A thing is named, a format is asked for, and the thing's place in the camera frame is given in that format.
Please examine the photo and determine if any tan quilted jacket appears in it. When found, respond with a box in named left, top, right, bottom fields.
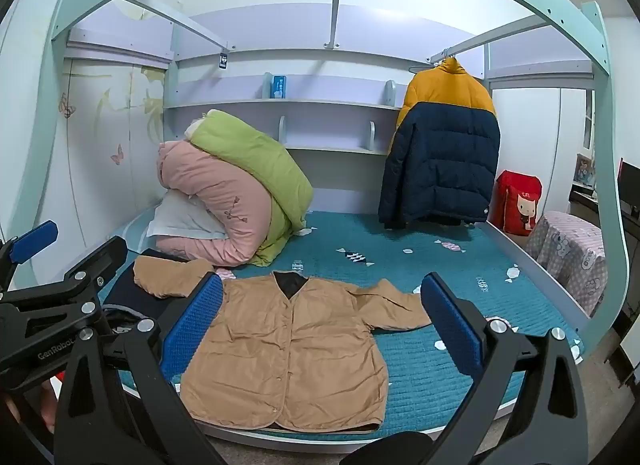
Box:
left=132, top=255, right=434, bottom=435

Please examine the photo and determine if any dark folded clothes stack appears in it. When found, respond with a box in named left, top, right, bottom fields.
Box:
left=102, top=248, right=188, bottom=333

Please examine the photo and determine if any white pillow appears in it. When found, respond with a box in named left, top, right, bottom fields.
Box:
left=146, top=190, right=228, bottom=241

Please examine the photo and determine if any pink patterned covered stool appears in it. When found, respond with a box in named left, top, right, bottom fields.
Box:
left=525, top=212, right=608, bottom=317

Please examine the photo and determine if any teal quilted bed mat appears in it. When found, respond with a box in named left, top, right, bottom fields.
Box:
left=172, top=212, right=567, bottom=441

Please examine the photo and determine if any red cartoon bag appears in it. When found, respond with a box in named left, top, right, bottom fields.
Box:
left=489, top=170, right=542, bottom=237

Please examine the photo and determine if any pink folded quilt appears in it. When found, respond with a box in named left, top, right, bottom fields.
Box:
left=156, top=140, right=272, bottom=268

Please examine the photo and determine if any yellow navy puffer jacket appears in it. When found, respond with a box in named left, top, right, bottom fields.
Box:
left=378, top=57, right=500, bottom=230

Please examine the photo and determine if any green folded quilt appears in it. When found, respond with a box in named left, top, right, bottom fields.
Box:
left=184, top=109, right=314, bottom=267

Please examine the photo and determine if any blue box on shelf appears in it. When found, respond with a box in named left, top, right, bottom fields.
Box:
left=270, top=75, right=288, bottom=99

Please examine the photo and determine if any picture frame on desk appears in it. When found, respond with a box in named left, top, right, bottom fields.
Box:
left=574, top=154, right=596, bottom=188

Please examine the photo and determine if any lavender wall shelf unit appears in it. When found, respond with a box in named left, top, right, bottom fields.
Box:
left=63, top=4, right=597, bottom=215

